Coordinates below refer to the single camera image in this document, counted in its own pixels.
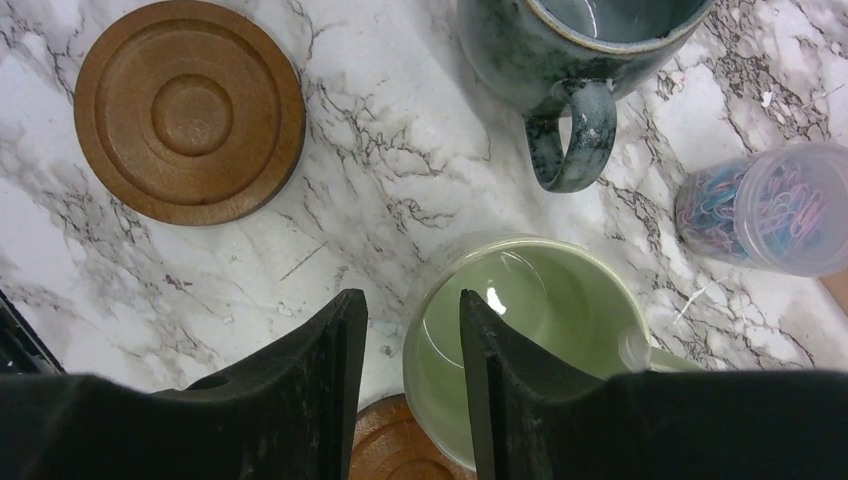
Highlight light green ceramic mug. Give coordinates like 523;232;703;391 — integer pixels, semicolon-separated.
402;232;696;470

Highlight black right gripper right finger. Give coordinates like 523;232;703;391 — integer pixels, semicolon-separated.
459;290;847;479

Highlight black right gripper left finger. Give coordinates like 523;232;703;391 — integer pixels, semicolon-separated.
1;289;368;479

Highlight left brown wooden coaster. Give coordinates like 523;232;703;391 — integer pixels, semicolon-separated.
73;1;306;226

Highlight brown wooden coaster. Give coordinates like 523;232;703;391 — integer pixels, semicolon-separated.
348;394;476;480
73;1;306;226

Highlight dark blue-green ceramic mug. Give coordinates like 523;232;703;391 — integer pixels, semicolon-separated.
457;0;713;193

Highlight right brown wooden coaster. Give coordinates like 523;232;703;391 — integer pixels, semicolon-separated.
348;394;476;480

